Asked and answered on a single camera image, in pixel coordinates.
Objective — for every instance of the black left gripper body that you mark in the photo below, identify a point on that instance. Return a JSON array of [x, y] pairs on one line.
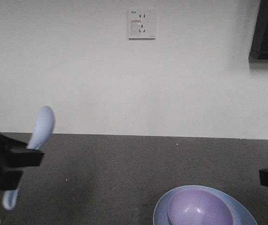
[[16, 155]]

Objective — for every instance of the light blue plastic spoon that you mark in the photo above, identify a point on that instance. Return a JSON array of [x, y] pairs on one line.
[[42, 131]]

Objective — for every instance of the purple plastic bowl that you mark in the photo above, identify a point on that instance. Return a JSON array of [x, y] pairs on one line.
[[197, 207]]

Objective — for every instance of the light blue plastic plate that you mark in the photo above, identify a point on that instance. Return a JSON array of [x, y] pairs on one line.
[[241, 216]]

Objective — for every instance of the white wall power socket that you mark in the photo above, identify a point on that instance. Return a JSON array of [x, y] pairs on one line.
[[141, 23]]

